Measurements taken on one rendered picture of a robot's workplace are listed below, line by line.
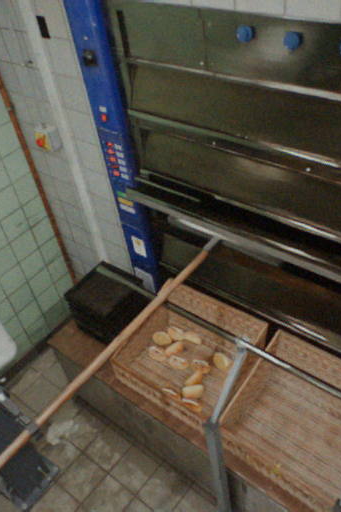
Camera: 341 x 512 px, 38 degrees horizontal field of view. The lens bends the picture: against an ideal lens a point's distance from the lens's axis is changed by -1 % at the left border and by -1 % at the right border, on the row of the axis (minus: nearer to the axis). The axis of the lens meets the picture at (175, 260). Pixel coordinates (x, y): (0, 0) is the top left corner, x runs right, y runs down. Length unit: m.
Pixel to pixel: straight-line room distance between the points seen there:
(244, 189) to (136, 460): 1.66
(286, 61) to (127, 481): 2.16
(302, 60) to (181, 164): 0.67
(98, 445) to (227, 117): 1.97
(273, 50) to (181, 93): 0.40
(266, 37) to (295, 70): 0.12
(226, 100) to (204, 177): 0.34
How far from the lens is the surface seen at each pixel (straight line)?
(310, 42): 1.46
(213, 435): 1.84
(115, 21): 1.87
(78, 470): 2.93
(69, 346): 2.63
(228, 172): 1.81
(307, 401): 2.29
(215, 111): 1.70
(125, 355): 2.39
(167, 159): 1.98
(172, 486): 2.78
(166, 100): 1.83
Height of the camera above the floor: 2.54
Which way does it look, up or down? 42 degrees down
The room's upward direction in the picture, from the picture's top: 10 degrees counter-clockwise
